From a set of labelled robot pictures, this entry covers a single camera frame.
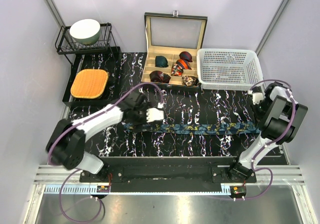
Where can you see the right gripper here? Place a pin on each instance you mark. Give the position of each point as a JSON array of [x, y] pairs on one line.
[[258, 117]]

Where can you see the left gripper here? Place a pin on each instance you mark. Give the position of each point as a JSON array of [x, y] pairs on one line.
[[138, 126]]

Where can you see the blue patterned necktie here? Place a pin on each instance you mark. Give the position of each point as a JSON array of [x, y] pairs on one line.
[[202, 129]]

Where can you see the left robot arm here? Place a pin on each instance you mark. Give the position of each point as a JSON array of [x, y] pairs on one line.
[[66, 146]]

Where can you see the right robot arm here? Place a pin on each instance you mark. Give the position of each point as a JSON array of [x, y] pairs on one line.
[[279, 118]]

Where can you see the dark red rolled tie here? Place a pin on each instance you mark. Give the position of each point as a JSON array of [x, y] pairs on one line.
[[158, 76]]

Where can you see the white plastic basket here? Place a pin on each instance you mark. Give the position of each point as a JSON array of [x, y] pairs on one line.
[[228, 69]]

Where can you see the red floral rolled tie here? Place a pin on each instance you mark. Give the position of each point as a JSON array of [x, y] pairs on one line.
[[177, 71]]

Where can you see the beige floral rolled tie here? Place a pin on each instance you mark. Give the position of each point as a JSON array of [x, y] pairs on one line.
[[190, 80]]

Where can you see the dark green rolled tie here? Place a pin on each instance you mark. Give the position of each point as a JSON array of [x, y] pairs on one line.
[[161, 61]]

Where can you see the black tray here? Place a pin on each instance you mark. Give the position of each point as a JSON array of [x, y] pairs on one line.
[[109, 61]]

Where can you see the orange striped rolled tie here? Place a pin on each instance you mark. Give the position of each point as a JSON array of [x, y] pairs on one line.
[[183, 64]]

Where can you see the maroon striped rolled tie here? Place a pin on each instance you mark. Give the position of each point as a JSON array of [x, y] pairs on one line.
[[184, 55]]

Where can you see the black tie storage box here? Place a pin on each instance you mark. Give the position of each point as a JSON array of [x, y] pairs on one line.
[[168, 35]]

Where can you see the white green bowl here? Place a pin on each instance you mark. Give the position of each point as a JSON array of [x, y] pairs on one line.
[[86, 31]]

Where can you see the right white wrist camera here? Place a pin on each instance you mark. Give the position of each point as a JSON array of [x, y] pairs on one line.
[[257, 97]]

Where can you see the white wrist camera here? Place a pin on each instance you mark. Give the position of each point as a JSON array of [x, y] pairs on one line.
[[155, 113], [257, 97]]

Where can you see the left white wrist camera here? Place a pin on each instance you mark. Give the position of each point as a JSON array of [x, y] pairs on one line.
[[155, 113]]

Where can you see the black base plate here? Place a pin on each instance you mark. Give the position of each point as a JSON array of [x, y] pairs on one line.
[[169, 174]]

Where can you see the black wire dish rack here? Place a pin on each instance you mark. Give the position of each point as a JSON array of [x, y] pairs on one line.
[[66, 45]]

